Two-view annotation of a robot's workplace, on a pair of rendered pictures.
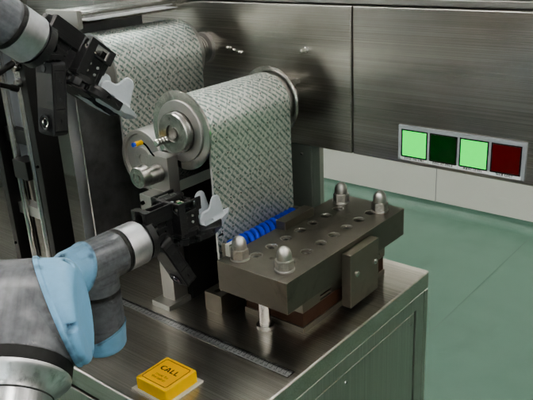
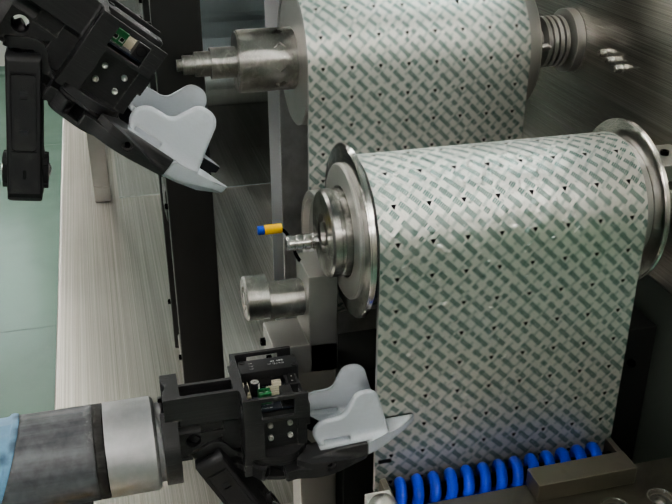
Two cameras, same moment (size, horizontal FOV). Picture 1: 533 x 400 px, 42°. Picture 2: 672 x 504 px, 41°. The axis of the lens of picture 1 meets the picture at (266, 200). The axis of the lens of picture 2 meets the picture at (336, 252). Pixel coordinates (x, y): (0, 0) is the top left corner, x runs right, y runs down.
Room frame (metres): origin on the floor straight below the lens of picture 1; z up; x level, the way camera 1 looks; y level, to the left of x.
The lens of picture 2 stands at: (0.67, -0.23, 1.57)
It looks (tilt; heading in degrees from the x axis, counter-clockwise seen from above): 26 degrees down; 35
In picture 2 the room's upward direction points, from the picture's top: straight up
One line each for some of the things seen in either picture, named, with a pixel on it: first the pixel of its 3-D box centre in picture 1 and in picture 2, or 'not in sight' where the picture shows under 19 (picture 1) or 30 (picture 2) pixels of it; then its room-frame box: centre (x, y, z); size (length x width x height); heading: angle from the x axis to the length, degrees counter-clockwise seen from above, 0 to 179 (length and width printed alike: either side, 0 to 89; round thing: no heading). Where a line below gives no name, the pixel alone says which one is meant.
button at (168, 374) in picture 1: (166, 379); not in sight; (0.96, 0.18, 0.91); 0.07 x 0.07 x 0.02; 50
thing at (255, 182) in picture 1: (254, 188); (502, 386); (1.29, 0.02, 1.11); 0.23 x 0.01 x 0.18; 140
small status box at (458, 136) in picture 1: (458, 151); not in sight; (1.23, -0.36, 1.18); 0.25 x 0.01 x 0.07; 50
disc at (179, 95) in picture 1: (181, 130); (348, 230); (1.24, 0.15, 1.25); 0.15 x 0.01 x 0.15; 50
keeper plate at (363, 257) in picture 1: (362, 271); not in sight; (1.19, -0.17, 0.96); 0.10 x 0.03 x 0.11; 140
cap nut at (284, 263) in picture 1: (284, 258); not in sight; (1.09, -0.03, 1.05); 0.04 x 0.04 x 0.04
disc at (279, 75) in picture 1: (269, 101); (619, 200); (1.43, -0.02, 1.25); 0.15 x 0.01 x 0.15; 50
